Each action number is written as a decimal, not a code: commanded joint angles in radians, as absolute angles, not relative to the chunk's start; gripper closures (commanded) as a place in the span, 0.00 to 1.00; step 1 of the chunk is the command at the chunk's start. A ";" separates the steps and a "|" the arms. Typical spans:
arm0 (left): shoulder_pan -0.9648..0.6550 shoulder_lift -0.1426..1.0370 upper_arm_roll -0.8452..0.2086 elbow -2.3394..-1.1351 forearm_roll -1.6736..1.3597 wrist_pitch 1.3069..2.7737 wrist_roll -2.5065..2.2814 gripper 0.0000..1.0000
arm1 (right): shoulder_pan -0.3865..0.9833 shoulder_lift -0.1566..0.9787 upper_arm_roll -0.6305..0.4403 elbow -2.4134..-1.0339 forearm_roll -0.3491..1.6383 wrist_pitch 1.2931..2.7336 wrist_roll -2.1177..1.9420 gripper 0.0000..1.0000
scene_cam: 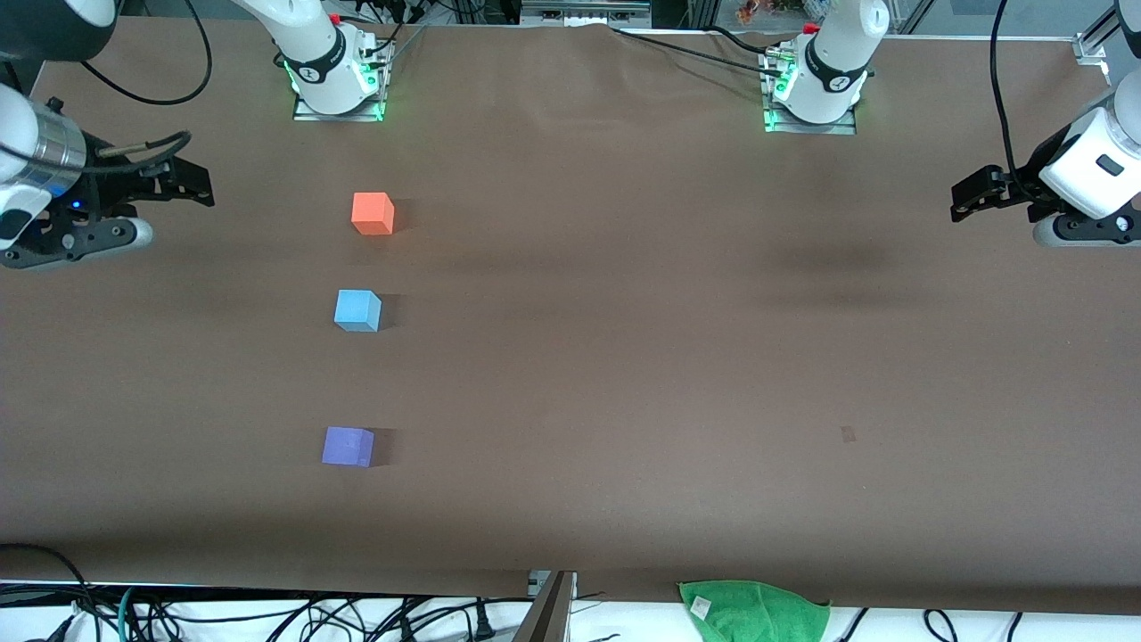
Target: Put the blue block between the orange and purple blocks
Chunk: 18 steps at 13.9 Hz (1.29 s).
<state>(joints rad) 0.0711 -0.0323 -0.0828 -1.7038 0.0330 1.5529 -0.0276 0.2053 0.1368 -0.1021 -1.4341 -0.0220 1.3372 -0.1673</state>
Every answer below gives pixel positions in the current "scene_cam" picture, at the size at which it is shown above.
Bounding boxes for light blue foam block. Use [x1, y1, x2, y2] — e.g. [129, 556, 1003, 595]
[334, 289, 383, 333]

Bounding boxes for orange foam block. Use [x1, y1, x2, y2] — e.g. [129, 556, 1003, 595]
[351, 192, 396, 236]

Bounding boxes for purple foam block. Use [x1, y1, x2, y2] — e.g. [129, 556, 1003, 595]
[322, 426, 375, 468]

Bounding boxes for grey electronics box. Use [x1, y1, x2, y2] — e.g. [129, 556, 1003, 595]
[521, 0, 653, 28]

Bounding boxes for brown table cover sheet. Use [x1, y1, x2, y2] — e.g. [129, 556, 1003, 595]
[0, 16, 1141, 616]

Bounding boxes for green microfibre cloth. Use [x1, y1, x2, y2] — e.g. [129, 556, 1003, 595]
[677, 580, 832, 642]

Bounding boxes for grey aluminium profile bar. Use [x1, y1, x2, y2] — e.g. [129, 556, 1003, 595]
[513, 571, 577, 642]

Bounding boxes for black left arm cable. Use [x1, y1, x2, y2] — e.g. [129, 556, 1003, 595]
[990, 0, 1028, 184]

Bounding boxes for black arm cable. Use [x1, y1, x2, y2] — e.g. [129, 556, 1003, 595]
[78, 0, 216, 176]
[990, 0, 1028, 184]

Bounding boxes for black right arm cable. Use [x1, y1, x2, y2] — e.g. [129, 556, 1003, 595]
[78, 0, 216, 176]

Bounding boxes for aluminium frame corner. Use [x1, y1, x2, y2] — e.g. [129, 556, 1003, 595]
[1074, 18, 1120, 66]

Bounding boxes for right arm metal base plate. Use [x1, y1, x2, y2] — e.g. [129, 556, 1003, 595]
[292, 40, 394, 122]

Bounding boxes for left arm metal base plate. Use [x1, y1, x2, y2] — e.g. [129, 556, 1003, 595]
[762, 49, 858, 136]

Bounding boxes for long black table cable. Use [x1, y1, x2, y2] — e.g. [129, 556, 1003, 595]
[610, 25, 787, 79]

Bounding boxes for black looped floor cable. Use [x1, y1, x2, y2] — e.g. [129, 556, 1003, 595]
[0, 542, 94, 621]

